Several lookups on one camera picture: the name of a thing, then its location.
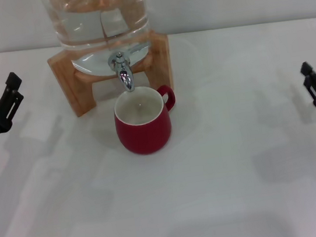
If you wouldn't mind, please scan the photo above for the red ceramic cup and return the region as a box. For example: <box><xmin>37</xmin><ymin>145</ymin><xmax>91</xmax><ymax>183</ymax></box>
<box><xmin>110</xmin><ymin>82</ymin><xmax>184</xmax><ymax>159</ymax></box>

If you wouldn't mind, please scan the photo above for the chrome faucet with lever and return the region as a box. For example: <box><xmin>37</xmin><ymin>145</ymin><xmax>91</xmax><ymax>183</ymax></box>
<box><xmin>106</xmin><ymin>40</ymin><xmax>158</xmax><ymax>95</ymax></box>

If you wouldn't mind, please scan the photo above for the wooden dispenser stand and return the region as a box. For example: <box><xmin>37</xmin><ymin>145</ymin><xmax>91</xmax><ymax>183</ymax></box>
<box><xmin>45</xmin><ymin>28</ymin><xmax>178</xmax><ymax>121</ymax></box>

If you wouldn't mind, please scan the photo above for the glass water dispenser jar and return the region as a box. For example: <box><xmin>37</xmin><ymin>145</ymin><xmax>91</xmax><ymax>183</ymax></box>
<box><xmin>38</xmin><ymin>0</ymin><xmax>157</xmax><ymax>85</ymax></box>

